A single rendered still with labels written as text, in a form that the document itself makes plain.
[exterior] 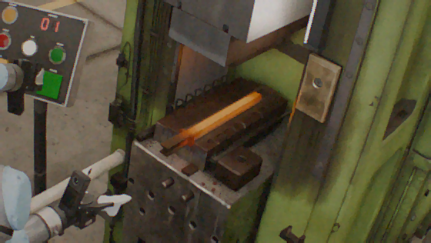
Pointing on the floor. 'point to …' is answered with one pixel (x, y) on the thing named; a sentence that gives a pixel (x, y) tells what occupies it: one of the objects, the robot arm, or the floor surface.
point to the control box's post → (39, 145)
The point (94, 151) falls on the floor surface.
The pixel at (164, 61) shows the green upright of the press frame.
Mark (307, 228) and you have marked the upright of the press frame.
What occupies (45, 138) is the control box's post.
